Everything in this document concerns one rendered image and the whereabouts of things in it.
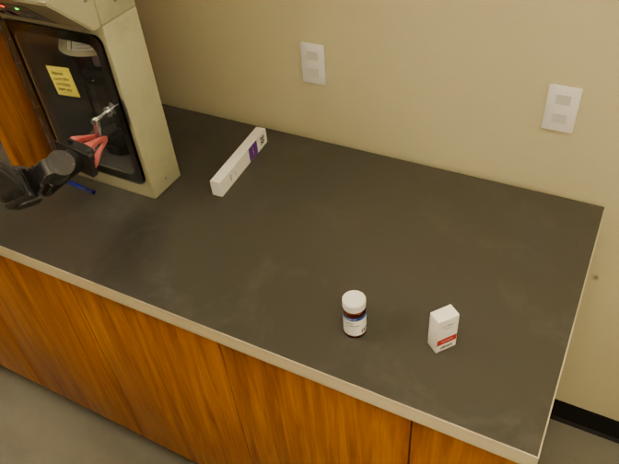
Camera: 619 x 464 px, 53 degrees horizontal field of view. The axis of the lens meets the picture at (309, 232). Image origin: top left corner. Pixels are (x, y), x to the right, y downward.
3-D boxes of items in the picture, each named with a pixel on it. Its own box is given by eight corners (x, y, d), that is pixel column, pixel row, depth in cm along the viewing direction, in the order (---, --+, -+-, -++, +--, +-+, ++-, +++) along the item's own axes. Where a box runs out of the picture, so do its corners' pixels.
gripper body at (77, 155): (60, 136, 142) (35, 154, 137) (95, 152, 139) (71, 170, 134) (65, 158, 147) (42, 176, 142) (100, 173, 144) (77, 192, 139)
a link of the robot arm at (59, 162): (-5, 175, 132) (14, 212, 132) (7, 153, 123) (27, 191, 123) (49, 160, 140) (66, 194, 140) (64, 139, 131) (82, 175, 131)
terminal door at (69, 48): (60, 157, 170) (1, 17, 144) (147, 184, 159) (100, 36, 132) (58, 159, 170) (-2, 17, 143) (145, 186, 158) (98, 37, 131)
